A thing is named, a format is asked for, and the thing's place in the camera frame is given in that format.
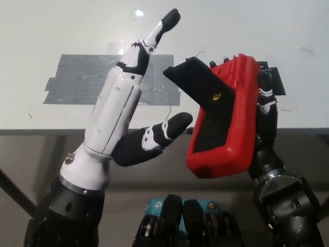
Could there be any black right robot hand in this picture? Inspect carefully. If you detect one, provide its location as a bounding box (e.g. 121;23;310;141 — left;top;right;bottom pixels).
209;58;286;180

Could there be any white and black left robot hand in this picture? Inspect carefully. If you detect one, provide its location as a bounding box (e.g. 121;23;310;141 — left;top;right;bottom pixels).
59;8;194;192

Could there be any red and black digital multimeter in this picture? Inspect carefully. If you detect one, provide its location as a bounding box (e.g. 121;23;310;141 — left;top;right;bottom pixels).
163;53;260;180

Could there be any teal robot body box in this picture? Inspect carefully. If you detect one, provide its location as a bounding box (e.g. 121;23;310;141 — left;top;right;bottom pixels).
145;198;219;230

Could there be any black ribbed robot body block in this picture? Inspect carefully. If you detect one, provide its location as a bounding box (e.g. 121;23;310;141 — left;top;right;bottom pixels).
132;194;185;247
182;199;245;247

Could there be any black tape patch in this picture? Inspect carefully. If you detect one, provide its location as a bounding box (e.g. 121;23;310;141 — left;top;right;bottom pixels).
257;61;286;96

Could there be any black diagonal table leg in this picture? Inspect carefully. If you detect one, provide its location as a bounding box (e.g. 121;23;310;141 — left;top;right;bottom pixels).
0;167;36;219

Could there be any large grey duct tape patch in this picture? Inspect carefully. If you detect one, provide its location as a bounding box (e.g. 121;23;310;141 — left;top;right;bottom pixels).
42;54;180;106

